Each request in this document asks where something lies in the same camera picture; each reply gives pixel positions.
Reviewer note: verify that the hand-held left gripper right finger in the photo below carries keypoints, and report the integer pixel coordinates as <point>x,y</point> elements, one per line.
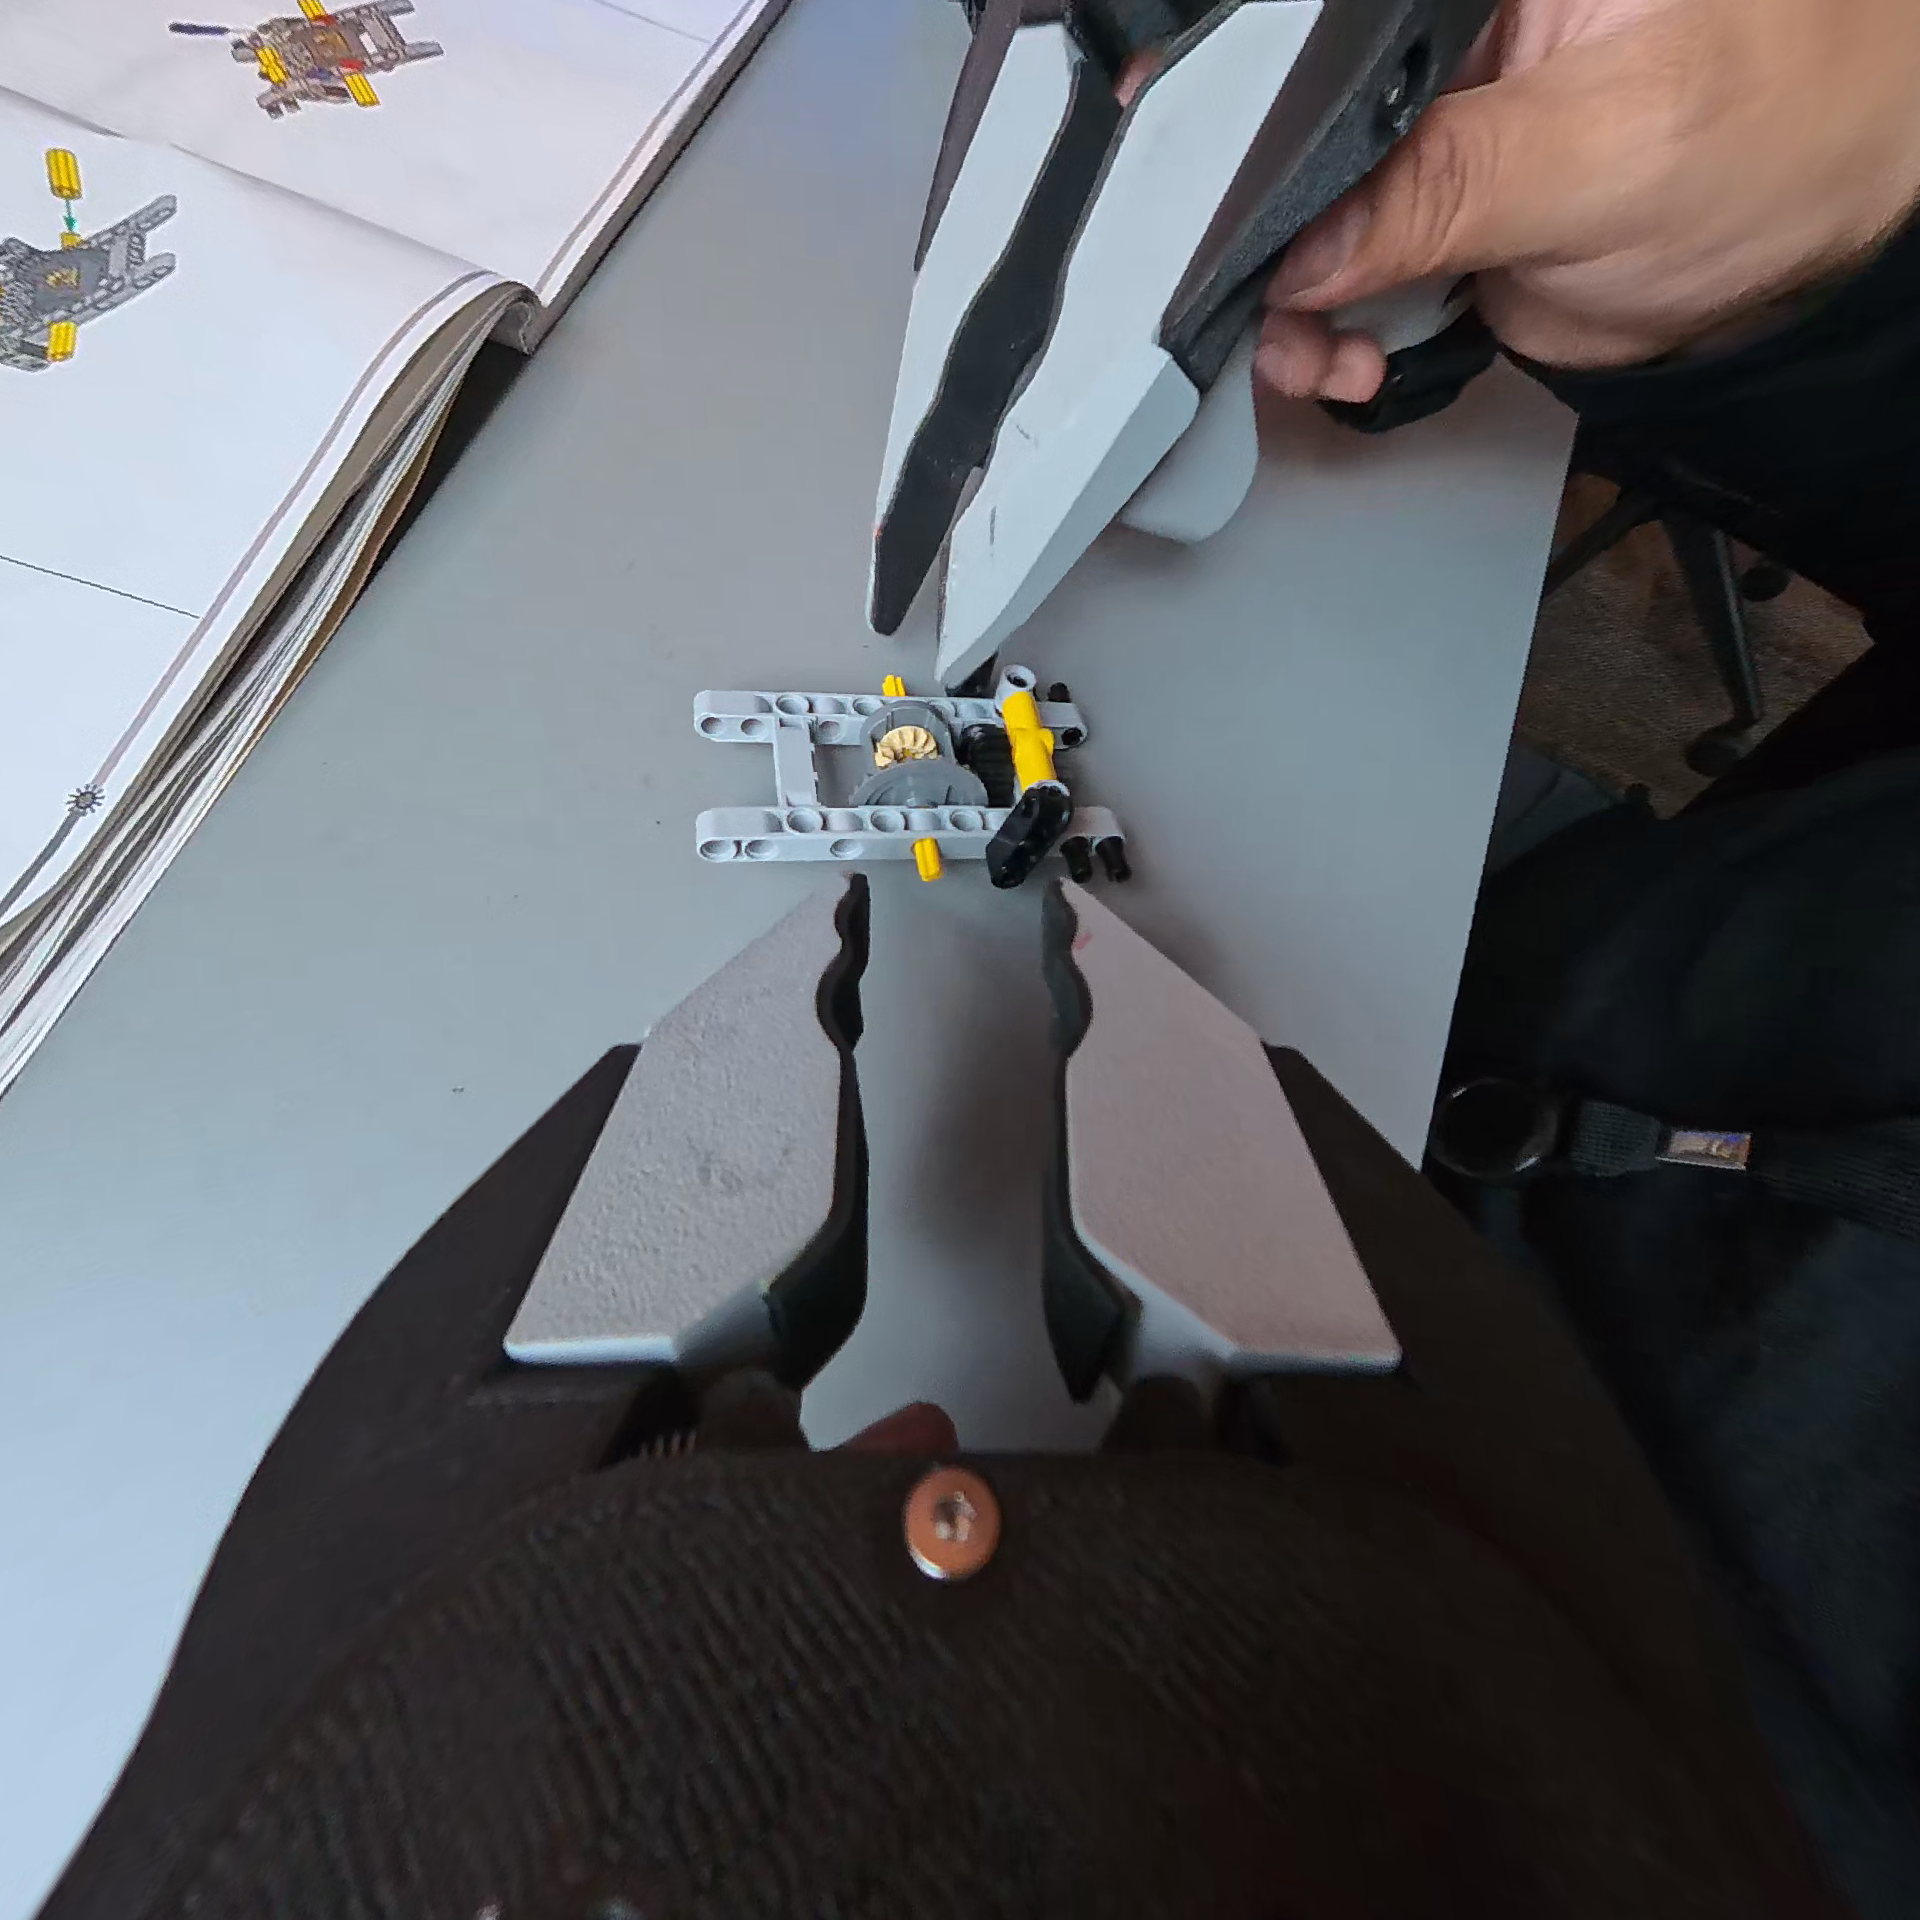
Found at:
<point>1214,1200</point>

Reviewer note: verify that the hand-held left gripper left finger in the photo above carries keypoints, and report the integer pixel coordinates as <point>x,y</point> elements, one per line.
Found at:
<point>704,1184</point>

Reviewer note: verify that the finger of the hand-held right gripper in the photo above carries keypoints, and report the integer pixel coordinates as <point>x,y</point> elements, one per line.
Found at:
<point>1125,375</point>
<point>961,224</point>

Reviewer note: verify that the grey lego frame assembly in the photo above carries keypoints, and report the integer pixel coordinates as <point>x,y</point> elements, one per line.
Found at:
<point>751,819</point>

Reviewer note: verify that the tan lego bevel gear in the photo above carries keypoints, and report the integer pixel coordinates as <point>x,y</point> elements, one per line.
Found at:
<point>909,743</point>

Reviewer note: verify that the grey lego differential housing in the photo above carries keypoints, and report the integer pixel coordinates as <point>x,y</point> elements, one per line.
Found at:
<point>916,781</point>

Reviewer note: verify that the person's right forearm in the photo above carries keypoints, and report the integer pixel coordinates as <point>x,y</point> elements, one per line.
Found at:
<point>1724,452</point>

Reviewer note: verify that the lego instruction booklet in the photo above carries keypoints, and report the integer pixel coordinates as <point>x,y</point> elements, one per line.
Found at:
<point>224,375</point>

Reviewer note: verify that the person's right hand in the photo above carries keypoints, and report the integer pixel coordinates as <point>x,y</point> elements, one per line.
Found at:
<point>1652,165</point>

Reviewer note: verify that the black badge reel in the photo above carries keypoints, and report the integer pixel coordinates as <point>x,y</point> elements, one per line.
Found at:
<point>1501,1128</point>

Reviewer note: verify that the black office chair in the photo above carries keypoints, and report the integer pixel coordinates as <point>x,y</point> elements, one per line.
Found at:
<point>1695,599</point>

